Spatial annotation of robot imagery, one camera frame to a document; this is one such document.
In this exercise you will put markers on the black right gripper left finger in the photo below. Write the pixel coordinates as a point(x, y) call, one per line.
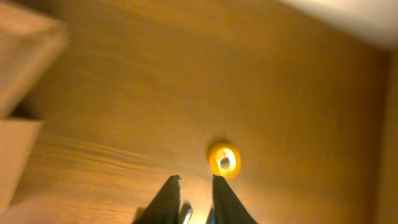
point(165, 206)

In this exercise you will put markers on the yellow tape roll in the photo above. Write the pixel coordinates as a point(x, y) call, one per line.
point(224, 159)

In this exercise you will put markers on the white marker with black cap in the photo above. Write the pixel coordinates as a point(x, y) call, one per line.
point(186, 213)

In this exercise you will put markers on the white marker with blue cap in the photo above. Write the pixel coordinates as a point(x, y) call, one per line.
point(211, 216)

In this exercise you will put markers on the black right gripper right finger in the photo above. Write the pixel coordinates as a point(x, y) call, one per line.
point(228, 209)

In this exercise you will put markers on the brown cardboard box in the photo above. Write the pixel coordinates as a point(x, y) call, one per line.
point(30, 43)

